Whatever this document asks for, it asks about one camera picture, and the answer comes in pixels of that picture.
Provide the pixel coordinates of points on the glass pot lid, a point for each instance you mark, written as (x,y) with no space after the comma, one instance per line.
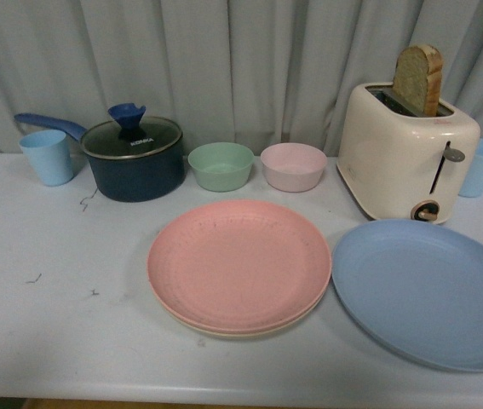
(130,134)

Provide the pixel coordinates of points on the cream plate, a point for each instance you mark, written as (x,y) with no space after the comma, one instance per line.
(250,334)

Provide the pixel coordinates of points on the blue plate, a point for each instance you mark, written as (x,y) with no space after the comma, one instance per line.
(416,288)

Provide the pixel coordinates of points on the light blue cup left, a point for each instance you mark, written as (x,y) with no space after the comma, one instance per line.
(48,154)

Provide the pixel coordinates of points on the grey curtain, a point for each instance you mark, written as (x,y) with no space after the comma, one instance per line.
(254,72)

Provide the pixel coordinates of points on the cream toaster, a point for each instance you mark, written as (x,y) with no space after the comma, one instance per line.
(397,164)

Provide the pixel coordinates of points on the bread slice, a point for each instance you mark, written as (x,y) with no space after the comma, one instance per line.
(417,77)

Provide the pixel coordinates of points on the pink plate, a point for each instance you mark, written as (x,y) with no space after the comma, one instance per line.
(239,265)

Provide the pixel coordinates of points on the dark blue saucepan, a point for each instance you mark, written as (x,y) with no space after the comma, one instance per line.
(124,180)

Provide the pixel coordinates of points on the green bowl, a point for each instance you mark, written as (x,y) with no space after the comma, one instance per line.
(221,166)

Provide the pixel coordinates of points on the pink bowl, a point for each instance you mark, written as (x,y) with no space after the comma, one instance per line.
(293,167)

